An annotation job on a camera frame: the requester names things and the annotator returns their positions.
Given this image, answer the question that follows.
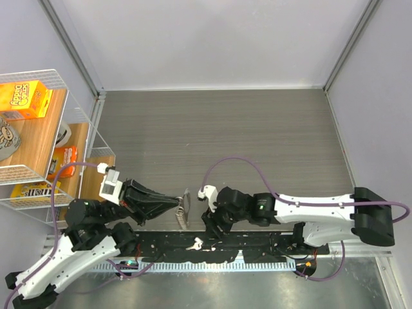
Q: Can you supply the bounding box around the white wire shelf rack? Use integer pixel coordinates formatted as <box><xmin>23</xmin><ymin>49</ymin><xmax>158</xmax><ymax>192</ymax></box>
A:
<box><xmin>1</xmin><ymin>70</ymin><xmax>115</xmax><ymax>228</ymax></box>

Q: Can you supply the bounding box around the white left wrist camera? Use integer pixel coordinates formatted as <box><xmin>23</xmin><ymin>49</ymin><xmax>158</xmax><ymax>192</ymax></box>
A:
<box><xmin>97</xmin><ymin>163</ymin><xmax>122</xmax><ymax>205</ymax></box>

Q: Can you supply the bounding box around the orange razor package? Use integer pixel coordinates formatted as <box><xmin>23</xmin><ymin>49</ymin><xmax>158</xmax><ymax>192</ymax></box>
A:
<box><xmin>47</xmin><ymin>145</ymin><xmax>78</xmax><ymax>180</ymax></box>

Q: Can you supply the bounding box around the slotted cable duct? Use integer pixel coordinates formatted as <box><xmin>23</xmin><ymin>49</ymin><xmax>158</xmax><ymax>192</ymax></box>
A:
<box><xmin>85</xmin><ymin>257</ymin><xmax>295</xmax><ymax>274</ymax></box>

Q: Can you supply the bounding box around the white bottle on shelf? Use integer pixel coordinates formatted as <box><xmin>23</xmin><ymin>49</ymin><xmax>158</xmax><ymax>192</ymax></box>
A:
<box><xmin>55</xmin><ymin>120</ymin><xmax>71</xmax><ymax>147</ymax></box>

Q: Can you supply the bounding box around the yellow candy box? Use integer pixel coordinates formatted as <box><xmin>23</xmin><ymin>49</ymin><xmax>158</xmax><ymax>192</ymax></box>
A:
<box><xmin>10</xmin><ymin>182</ymin><xmax>52</xmax><ymax>202</ymax></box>

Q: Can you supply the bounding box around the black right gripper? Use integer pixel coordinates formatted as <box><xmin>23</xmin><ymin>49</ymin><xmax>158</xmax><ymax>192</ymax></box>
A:
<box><xmin>201</xmin><ymin>198</ymin><xmax>249</xmax><ymax>240</ymax></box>

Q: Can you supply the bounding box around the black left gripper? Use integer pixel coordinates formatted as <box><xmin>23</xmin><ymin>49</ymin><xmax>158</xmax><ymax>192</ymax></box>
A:
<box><xmin>98</xmin><ymin>175</ymin><xmax>180</xmax><ymax>225</ymax></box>

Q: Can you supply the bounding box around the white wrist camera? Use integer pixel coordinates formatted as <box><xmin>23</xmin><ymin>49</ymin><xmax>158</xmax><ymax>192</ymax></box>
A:
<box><xmin>97</xmin><ymin>163</ymin><xmax>122</xmax><ymax>205</ymax></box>
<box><xmin>197</xmin><ymin>185</ymin><xmax>218</xmax><ymax>213</ymax></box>

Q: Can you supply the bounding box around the grey cartoon pouch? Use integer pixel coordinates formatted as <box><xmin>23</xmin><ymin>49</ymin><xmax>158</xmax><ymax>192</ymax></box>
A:
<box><xmin>0</xmin><ymin>118</ymin><xmax>21</xmax><ymax>161</ymax></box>

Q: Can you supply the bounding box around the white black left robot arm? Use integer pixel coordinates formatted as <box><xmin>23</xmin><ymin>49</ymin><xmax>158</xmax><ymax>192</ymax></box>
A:
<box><xmin>5</xmin><ymin>180</ymin><xmax>182</xmax><ymax>308</ymax></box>

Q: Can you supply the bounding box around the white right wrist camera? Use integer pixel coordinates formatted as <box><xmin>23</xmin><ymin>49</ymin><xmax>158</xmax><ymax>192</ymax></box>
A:
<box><xmin>197</xmin><ymin>185</ymin><xmax>218</xmax><ymax>213</ymax></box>

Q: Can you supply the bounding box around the orange yellow snack box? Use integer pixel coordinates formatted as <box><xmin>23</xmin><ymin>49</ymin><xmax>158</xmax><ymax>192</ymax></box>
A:
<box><xmin>1</xmin><ymin>80</ymin><xmax>53</xmax><ymax>121</ymax></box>

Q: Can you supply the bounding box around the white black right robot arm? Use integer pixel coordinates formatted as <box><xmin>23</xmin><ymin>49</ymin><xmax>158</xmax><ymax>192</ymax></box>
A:
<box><xmin>198</xmin><ymin>185</ymin><xmax>395</xmax><ymax>254</ymax></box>

